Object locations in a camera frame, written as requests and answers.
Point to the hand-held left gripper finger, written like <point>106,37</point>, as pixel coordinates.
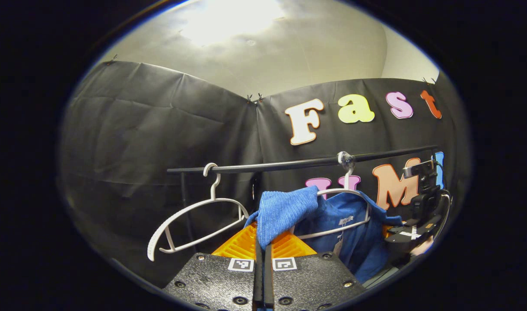
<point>268,280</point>
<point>258,280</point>

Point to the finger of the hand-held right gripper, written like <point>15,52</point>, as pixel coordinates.
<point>408,229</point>

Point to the white plastic hanger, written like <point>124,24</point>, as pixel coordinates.
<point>153,247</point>
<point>345,160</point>

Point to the black clothes rail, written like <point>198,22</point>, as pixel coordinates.
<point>280,165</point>

